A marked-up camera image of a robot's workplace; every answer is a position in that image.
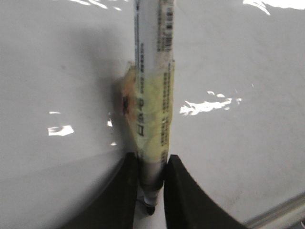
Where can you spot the white black-tipped whiteboard marker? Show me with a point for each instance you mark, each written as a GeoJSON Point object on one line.
{"type": "Point", "coordinates": [147, 93]}

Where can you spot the white whiteboard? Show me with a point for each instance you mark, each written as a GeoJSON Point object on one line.
{"type": "Point", "coordinates": [238, 113]}

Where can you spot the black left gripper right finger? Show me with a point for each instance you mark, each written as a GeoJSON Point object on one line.
{"type": "Point", "coordinates": [187, 206]}

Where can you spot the grey aluminium whiteboard ledge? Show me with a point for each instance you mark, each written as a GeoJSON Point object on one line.
{"type": "Point", "coordinates": [288, 215]}

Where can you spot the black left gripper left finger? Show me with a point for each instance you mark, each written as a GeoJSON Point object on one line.
{"type": "Point", "coordinates": [113, 208]}

